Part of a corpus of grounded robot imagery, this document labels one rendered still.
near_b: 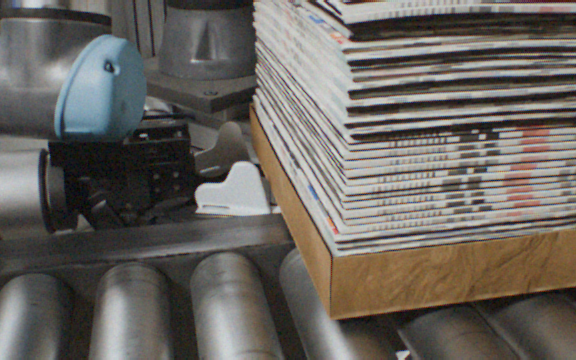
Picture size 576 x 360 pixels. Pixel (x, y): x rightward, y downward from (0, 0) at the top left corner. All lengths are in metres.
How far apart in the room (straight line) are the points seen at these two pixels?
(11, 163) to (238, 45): 0.37
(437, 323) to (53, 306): 0.24
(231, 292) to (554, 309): 0.20
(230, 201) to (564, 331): 0.27
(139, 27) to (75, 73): 0.78
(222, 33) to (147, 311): 0.48
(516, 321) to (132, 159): 0.31
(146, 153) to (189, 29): 0.32
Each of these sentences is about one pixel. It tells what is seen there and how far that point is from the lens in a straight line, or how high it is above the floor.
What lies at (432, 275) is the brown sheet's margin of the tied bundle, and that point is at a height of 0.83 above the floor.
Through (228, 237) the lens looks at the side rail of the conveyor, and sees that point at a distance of 0.45.
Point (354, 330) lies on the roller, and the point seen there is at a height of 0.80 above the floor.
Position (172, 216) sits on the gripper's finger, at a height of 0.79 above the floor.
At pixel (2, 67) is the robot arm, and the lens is 0.46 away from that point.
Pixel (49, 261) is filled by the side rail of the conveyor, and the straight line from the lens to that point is 0.46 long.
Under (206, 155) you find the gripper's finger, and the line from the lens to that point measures 0.58.
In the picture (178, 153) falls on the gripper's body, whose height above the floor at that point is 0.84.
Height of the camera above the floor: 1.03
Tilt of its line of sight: 25 degrees down
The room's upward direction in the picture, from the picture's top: straight up
